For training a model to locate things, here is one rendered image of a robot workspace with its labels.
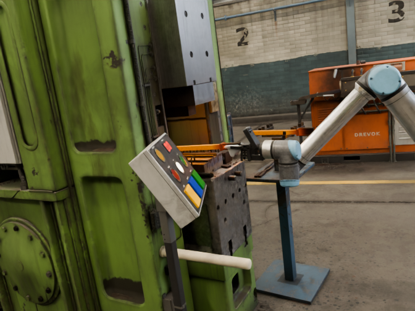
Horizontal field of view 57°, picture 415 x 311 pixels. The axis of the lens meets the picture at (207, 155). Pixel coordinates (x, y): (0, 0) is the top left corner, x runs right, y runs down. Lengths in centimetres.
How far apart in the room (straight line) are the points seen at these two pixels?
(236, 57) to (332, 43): 226
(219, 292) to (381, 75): 130
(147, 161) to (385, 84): 99
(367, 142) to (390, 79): 372
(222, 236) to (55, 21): 128
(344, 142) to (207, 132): 341
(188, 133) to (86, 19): 88
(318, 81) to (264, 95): 440
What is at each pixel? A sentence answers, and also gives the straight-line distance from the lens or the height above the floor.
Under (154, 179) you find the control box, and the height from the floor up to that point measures 110.
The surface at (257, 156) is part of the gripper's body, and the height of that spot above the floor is 99.
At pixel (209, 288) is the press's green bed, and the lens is 212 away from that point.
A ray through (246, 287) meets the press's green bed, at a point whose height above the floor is 16.
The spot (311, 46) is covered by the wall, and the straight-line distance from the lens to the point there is 936.
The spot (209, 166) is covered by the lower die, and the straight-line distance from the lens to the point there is 190.
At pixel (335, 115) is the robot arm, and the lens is 186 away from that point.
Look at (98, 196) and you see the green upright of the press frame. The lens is 198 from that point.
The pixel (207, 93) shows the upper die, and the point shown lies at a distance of 192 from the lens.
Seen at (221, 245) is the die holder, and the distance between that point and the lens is 194.
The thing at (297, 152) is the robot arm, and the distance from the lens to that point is 175.
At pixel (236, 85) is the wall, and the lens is 975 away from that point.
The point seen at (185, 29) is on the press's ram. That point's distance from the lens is 182.
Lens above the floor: 142
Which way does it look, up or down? 12 degrees down
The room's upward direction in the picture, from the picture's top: 8 degrees counter-clockwise
